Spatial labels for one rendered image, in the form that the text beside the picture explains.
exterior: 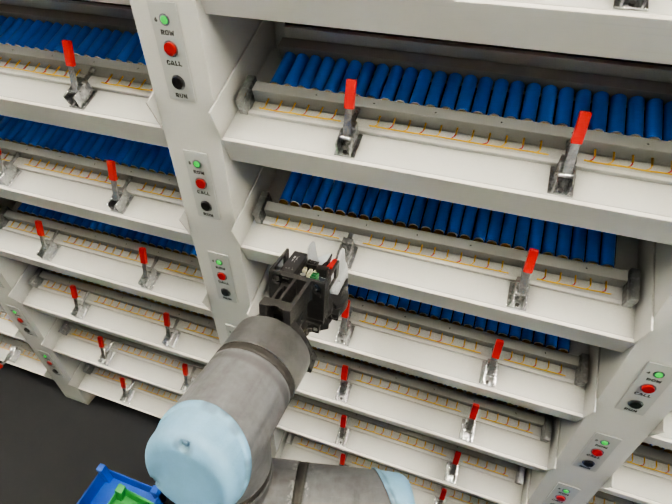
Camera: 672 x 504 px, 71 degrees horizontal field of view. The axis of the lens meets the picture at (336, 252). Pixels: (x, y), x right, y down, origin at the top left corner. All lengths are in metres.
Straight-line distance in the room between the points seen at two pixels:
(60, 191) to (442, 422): 0.88
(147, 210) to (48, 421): 1.09
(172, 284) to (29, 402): 1.00
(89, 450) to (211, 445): 1.35
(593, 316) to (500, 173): 0.26
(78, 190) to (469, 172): 0.73
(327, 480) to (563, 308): 0.42
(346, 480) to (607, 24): 0.50
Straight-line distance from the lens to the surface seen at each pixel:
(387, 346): 0.90
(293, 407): 1.28
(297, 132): 0.67
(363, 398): 1.07
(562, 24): 0.53
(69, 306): 1.40
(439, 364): 0.89
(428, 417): 1.06
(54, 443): 1.81
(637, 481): 1.14
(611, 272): 0.78
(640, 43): 0.55
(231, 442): 0.42
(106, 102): 0.84
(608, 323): 0.77
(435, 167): 0.62
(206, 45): 0.66
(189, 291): 1.03
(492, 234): 0.77
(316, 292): 0.55
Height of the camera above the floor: 1.42
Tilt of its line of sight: 42 degrees down
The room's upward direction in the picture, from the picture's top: straight up
